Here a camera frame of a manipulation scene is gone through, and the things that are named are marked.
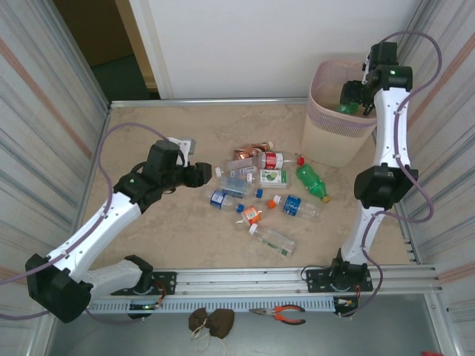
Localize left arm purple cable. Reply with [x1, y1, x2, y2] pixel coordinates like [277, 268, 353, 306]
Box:
[0, 122, 171, 326]

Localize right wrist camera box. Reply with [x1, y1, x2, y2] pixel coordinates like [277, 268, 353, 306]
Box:
[360, 54, 373, 85]

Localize wide aluminium mounting rail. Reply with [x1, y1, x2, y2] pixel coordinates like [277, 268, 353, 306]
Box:
[88, 263, 445, 300]

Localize bottle copper brown label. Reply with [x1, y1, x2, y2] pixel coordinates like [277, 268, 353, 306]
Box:
[232, 140, 275, 162]

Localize bottle lime label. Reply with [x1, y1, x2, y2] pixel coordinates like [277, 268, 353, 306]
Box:
[246, 168, 292, 189]

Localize beige plastic waste bin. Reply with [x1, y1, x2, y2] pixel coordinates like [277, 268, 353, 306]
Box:
[300, 60, 379, 168]

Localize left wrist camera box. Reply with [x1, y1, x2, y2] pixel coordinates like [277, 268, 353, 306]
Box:
[166, 136, 197, 156]

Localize small orange-label bottle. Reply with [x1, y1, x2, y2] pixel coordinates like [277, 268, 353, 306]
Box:
[235, 200, 278, 227]

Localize clear bottle pale blue label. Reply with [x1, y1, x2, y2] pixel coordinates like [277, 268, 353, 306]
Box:
[217, 176, 264, 200]

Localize pink plastic bin liner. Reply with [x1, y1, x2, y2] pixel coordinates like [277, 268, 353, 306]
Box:
[307, 60, 379, 129]

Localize white door frame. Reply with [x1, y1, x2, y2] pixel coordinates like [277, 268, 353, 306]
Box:
[128, 0, 175, 100]

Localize blue-label bottle white cap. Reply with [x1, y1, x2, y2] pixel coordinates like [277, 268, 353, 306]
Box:
[273, 193, 323, 223]

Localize brown cloth pouch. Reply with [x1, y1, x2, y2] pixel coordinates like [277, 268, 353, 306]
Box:
[188, 307, 211, 332]
[207, 308, 236, 339]

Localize clear bottle white label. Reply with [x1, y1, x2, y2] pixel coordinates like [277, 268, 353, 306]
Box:
[214, 159, 259, 179]

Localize white slotted cable duct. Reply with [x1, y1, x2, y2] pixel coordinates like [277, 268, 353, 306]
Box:
[87, 296, 359, 314]

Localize orange-handled pliers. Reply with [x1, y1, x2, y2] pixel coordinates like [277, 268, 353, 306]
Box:
[248, 304, 307, 326]

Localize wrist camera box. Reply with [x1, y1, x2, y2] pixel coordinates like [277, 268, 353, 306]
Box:
[166, 136, 197, 156]
[360, 54, 373, 85]

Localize small black controller board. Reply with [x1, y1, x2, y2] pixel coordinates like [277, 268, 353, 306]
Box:
[332, 296, 360, 311]
[128, 302, 164, 312]

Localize red-label bottle red cap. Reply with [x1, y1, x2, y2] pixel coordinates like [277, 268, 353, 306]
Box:
[258, 150, 306, 171]

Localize green-label bottle white cap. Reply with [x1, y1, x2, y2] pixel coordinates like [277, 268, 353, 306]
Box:
[247, 222, 298, 258]

